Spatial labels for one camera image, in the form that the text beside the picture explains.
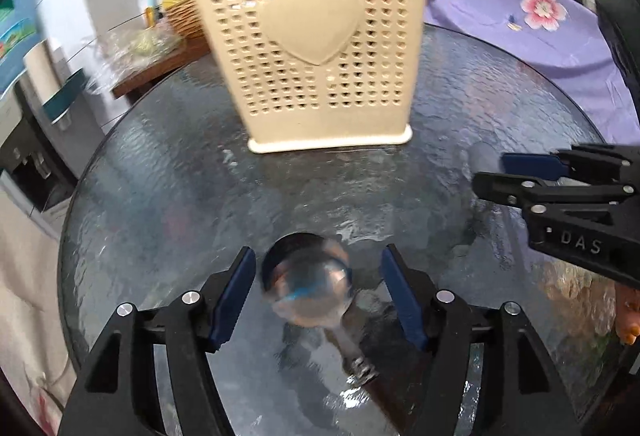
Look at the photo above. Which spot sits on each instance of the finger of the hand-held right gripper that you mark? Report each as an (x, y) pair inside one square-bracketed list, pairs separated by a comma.
[(530, 165), (505, 186)]

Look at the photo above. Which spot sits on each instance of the beige floral cloth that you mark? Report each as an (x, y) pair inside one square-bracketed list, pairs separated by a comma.
[(25, 316)]

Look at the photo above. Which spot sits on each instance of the person's right hand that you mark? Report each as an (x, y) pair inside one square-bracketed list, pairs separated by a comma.
[(627, 316)]

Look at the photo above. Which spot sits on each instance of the small blue and yellow bottle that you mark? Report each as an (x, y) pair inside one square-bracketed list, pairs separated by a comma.
[(150, 8)]

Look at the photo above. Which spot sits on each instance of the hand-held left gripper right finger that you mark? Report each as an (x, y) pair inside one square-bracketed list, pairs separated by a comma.
[(405, 301)]

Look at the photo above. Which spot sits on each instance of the beige heart-pattern utensil holder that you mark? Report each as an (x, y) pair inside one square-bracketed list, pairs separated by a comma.
[(310, 61)]

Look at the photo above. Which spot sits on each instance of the white water dispenser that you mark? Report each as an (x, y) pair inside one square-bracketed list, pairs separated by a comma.
[(25, 161)]

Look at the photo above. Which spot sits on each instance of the woven brown basin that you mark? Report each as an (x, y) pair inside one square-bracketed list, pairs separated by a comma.
[(187, 18)]

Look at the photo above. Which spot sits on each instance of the wooden counter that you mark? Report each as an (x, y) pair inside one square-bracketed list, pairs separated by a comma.
[(155, 71)]

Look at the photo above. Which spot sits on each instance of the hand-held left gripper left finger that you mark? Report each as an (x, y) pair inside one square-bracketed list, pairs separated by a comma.
[(232, 296)]

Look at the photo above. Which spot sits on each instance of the metal ladle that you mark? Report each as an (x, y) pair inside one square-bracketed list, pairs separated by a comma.
[(305, 283)]

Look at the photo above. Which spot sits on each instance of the clear plastic bag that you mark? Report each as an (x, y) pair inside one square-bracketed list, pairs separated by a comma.
[(135, 51)]

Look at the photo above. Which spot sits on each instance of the clear plastic spoon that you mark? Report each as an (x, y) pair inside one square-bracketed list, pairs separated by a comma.
[(482, 156)]

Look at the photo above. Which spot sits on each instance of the purple floral cloth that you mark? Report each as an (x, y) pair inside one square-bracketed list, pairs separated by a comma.
[(530, 26)]

